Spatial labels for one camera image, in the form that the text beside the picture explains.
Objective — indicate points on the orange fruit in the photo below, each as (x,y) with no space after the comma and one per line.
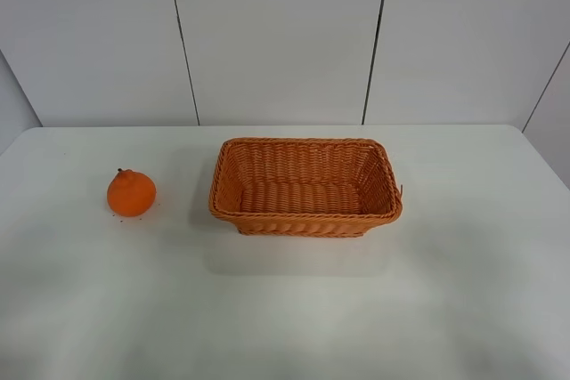
(131,193)

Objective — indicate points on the orange wicker basket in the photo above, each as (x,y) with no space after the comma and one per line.
(324,188)

